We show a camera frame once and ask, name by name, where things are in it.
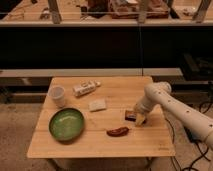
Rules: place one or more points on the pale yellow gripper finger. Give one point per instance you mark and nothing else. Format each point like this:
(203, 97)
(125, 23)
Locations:
(140, 119)

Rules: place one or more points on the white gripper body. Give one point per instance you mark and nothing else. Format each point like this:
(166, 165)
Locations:
(139, 108)

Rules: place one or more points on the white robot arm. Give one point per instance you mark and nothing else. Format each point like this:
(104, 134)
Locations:
(160, 93)

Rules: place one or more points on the white sponge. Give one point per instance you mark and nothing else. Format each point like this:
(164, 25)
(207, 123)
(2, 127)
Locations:
(96, 105)

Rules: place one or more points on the red brown sausage toy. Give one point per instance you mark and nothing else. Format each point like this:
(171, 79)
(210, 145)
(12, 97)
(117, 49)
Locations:
(118, 132)

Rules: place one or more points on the wooden table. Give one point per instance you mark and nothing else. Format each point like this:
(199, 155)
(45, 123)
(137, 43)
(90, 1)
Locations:
(120, 93)

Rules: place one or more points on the white tube with label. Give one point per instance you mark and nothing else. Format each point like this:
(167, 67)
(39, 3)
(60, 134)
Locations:
(85, 88)

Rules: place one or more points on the green round bowl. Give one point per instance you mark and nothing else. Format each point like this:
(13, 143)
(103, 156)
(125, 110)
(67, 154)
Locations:
(66, 124)

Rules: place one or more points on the white plastic cup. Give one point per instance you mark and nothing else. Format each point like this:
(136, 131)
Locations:
(57, 95)

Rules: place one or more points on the wooden crate on shelf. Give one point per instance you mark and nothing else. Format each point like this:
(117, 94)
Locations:
(131, 8)

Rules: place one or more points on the long wooden shelf bench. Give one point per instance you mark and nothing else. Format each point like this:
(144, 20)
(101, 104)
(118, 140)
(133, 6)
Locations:
(96, 13)

